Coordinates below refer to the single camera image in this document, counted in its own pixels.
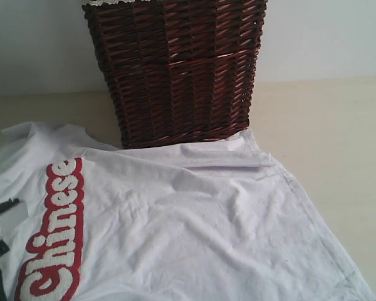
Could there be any dark red wicker basket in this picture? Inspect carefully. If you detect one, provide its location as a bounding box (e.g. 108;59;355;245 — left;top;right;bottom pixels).
82;0;267;149

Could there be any white t-shirt red lettering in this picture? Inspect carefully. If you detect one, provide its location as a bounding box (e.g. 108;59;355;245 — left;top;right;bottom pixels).
0;122;375;300

